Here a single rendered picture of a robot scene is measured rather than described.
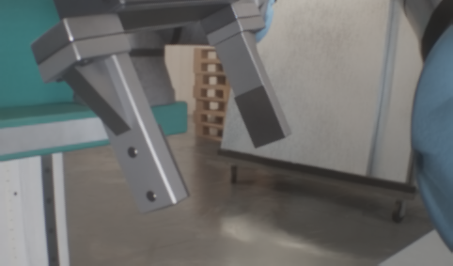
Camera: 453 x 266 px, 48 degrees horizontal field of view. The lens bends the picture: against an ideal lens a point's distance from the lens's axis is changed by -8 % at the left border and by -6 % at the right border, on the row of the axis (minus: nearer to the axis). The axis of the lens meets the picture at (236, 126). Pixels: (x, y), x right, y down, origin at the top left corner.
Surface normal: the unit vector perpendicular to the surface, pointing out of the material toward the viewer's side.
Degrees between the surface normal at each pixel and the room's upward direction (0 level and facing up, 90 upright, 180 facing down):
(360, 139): 78
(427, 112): 94
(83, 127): 90
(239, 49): 96
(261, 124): 96
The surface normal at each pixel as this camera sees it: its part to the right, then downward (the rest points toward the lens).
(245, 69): -0.47, 0.22
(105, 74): 0.79, -0.32
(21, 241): 0.79, 0.10
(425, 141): -0.93, 0.10
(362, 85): -0.67, -0.12
